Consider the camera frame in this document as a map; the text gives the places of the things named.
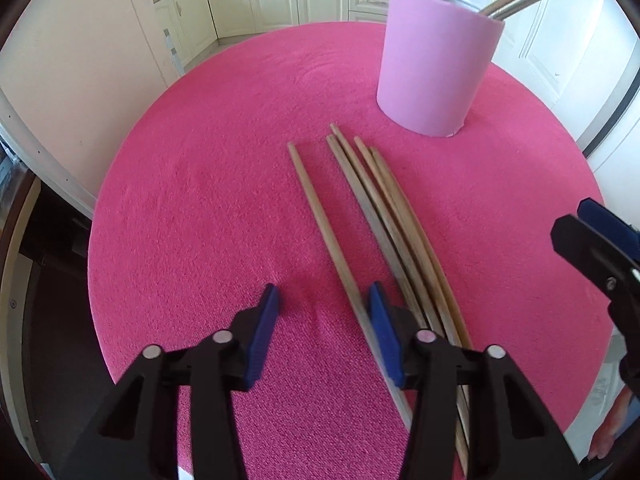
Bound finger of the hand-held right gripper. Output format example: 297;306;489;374
576;198;640;250
550;214;640;341

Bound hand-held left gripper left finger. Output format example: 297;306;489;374
60;282;281;480

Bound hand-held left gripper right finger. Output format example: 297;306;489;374
367;282;583;480

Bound pink cylindrical cup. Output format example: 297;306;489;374
376;0;506;139

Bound person's right hand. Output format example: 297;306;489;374
587;385;636;466

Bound round pink table mat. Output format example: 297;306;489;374
87;21;619;480

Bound white panel door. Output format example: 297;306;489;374
462;0;640;161

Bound dark wooden sideboard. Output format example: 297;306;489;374
0;160;108;480

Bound white door frame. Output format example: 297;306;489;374
0;0;221;223

